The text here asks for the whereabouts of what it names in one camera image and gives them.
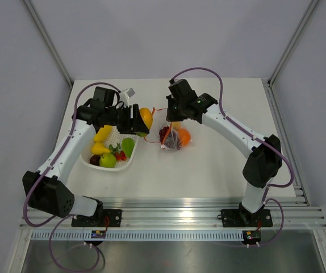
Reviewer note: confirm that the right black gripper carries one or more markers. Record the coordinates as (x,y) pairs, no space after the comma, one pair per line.
(171,116)

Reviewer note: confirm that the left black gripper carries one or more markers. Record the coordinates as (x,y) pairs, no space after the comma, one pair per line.
(134,124)

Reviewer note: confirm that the orange green mango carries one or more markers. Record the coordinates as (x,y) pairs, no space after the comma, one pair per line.
(147,118)

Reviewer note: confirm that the clear zip top bag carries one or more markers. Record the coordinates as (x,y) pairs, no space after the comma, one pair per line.
(159,121)

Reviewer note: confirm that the orange fruit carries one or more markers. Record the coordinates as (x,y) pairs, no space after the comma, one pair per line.
(184,136)

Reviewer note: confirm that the purple grape bunch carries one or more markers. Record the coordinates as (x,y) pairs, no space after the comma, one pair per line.
(169,139)

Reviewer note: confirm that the yellow peach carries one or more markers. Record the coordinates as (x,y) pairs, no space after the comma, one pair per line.
(176,125)

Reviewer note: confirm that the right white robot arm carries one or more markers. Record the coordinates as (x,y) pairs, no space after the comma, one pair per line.
(262,163)

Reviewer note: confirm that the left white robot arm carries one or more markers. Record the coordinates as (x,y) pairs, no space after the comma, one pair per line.
(46,188)

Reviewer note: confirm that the white perforated fruit basket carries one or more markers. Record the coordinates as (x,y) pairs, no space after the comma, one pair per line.
(114,144)

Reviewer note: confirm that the red strawberry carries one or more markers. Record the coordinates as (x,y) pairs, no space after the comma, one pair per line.
(120,156)

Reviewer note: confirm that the yellow pear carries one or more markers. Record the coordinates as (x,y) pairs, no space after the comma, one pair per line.
(98,148)

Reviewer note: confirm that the green apple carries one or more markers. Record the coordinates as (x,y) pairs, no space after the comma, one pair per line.
(108,161)

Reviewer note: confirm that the dark purple plum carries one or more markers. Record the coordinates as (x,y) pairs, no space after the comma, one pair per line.
(95,160)

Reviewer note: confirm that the left controller board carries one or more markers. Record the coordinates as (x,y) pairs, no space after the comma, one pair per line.
(98,234)

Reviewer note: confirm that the controller board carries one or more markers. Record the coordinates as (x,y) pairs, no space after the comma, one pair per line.
(251,237)
(98,234)

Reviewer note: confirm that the right controller board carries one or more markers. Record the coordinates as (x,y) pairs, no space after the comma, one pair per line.
(251,237)

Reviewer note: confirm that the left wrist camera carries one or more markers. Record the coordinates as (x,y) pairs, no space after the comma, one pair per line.
(125,96)

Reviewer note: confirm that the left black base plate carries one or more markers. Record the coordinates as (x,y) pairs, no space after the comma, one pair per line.
(107,217)

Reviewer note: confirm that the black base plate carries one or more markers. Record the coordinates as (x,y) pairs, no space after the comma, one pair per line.
(107,217)
(237,218)

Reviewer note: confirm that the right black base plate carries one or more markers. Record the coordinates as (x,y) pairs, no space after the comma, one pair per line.
(237,218)

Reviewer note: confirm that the white slotted cable duct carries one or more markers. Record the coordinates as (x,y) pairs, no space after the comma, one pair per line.
(142,235)

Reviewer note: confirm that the right side aluminium rail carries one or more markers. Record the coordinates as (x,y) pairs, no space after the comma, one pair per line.
(287,149)

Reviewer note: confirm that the aluminium rail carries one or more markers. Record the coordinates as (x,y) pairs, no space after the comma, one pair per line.
(201,213)
(287,149)

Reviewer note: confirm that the aluminium front rail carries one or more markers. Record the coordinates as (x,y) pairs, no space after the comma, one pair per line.
(201,213)

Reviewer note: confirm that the left aluminium frame post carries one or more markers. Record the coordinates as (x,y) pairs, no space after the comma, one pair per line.
(37,21)

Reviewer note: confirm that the aluminium frame post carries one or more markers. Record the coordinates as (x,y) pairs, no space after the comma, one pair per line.
(37,21)
(296,35)

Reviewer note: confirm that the right aluminium frame post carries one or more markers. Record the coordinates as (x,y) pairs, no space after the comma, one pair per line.
(296,35)

